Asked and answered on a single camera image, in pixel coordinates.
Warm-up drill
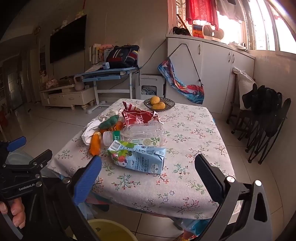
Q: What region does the green fluffy cloth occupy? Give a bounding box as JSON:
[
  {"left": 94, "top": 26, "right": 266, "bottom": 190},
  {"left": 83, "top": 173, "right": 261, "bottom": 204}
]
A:
[{"left": 99, "top": 115, "right": 120, "bottom": 129}]

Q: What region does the large orange peel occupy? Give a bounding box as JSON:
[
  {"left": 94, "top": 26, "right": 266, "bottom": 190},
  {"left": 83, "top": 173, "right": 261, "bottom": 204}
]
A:
[{"left": 90, "top": 132, "right": 102, "bottom": 156}]

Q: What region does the row of books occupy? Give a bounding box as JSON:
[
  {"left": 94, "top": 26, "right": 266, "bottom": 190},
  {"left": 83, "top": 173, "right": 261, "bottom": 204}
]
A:
[{"left": 89, "top": 44, "right": 107, "bottom": 65}]

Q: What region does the red hanging cloth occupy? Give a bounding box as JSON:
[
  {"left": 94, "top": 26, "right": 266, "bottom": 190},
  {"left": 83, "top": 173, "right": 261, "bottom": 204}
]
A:
[{"left": 185, "top": 0, "right": 219, "bottom": 31}]

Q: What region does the cream television stand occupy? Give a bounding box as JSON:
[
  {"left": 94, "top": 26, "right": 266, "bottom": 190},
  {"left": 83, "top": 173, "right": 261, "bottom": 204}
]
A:
[{"left": 39, "top": 83, "right": 97, "bottom": 111}]

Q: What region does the white cabinet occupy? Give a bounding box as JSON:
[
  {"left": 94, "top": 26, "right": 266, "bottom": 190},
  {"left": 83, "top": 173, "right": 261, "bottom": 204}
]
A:
[{"left": 165, "top": 34, "right": 256, "bottom": 114}]

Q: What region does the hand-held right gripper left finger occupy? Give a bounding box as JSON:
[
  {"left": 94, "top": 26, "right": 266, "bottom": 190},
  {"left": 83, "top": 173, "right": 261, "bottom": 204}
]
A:
[{"left": 43, "top": 156, "right": 102, "bottom": 241}]

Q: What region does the black flat television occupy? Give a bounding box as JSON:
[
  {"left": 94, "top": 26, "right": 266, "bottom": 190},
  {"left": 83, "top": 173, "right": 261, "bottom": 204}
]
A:
[{"left": 49, "top": 15, "right": 87, "bottom": 64}]

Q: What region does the black cord bundle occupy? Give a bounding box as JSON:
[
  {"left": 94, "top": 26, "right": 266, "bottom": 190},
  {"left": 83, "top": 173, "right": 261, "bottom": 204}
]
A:
[{"left": 173, "top": 26, "right": 191, "bottom": 37}]

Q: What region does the grey hanging garment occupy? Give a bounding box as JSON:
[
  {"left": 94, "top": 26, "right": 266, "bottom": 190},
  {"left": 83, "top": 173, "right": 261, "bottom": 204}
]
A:
[{"left": 216, "top": 0, "right": 246, "bottom": 22}]

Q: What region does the small orange peel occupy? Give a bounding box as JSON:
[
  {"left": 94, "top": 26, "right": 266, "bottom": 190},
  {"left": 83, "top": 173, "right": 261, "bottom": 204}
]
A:
[{"left": 113, "top": 120, "right": 126, "bottom": 131}]

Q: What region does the dark wooden chair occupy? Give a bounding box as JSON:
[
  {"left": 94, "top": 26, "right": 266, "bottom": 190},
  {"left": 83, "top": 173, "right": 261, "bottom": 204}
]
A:
[{"left": 226, "top": 71, "right": 258, "bottom": 140}]

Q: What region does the clear plastic bottle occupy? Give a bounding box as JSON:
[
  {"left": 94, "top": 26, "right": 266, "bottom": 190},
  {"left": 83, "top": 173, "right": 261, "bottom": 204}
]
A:
[{"left": 102, "top": 122, "right": 164, "bottom": 147}]

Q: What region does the pale pink kettlebell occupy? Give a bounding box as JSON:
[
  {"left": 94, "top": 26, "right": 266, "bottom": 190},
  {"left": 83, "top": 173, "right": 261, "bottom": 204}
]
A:
[{"left": 74, "top": 76, "right": 86, "bottom": 91}]

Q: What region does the red snack bag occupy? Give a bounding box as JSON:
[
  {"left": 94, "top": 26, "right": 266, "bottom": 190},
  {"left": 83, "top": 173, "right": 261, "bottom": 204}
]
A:
[{"left": 121, "top": 101, "right": 163, "bottom": 127}]

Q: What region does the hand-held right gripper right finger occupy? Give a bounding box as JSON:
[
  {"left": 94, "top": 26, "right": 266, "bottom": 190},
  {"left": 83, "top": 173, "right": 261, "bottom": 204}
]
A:
[{"left": 195, "top": 153, "right": 274, "bottom": 241}]

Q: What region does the yellow plastic bucket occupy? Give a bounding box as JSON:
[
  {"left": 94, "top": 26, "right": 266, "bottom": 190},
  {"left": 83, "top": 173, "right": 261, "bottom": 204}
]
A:
[{"left": 73, "top": 219, "right": 137, "bottom": 241}]

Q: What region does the colourful printed sling bag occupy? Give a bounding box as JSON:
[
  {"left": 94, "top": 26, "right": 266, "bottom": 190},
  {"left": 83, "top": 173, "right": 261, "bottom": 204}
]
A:
[{"left": 158, "top": 43, "right": 205, "bottom": 106}]

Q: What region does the light blue chair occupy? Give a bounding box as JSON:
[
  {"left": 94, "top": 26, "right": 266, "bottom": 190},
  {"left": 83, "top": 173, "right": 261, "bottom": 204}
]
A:
[{"left": 6, "top": 150, "right": 70, "bottom": 180}]

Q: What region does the crumpled white plastic bag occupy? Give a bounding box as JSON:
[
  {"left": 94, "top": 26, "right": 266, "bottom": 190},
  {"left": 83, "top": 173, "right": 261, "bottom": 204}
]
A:
[{"left": 81, "top": 118, "right": 109, "bottom": 147}]

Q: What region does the dark striped backpack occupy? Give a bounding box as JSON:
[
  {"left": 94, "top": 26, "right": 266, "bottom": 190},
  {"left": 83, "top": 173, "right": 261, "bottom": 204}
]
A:
[{"left": 106, "top": 45, "right": 140, "bottom": 69}]

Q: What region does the orange blue box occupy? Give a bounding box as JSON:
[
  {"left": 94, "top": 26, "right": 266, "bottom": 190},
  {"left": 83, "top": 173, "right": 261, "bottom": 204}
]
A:
[{"left": 193, "top": 24, "right": 204, "bottom": 38}]

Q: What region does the light blue milk carton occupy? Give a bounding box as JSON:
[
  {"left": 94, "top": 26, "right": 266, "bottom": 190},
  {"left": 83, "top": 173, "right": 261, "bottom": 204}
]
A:
[{"left": 107, "top": 140, "right": 167, "bottom": 174}]

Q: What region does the floral tablecloth table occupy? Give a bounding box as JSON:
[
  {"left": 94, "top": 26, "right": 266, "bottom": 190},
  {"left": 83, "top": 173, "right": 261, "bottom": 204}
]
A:
[{"left": 47, "top": 98, "right": 237, "bottom": 220}]

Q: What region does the light blue study desk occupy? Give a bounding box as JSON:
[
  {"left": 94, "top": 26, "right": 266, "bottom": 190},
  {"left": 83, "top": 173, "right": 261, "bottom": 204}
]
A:
[{"left": 74, "top": 66, "right": 142, "bottom": 114}]

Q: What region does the black folding chair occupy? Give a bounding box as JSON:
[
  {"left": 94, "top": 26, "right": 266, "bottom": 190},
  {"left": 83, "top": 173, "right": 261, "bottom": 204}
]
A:
[{"left": 242, "top": 83, "right": 292, "bottom": 165}]

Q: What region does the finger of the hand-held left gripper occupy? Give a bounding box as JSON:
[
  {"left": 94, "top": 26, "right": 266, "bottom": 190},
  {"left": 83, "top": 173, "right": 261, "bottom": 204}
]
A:
[
  {"left": 6, "top": 136, "right": 26, "bottom": 153},
  {"left": 2, "top": 149, "right": 53, "bottom": 173}
]

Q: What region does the patterned fruit bowl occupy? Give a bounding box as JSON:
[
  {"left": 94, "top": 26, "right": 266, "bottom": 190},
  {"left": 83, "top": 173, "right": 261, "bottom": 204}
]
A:
[{"left": 143, "top": 97, "right": 175, "bottom": 112}]

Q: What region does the person's left hand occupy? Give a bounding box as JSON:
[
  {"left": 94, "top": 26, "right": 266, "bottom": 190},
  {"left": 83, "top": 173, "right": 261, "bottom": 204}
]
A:
[{"left": 0, "top": 199, "right": 26, "bottom": 230}]

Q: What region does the white sack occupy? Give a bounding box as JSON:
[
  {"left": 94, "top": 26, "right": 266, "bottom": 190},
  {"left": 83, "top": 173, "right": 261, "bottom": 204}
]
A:
[{"left": 233, "top": 67, "right": 256, "bottom": 111}]

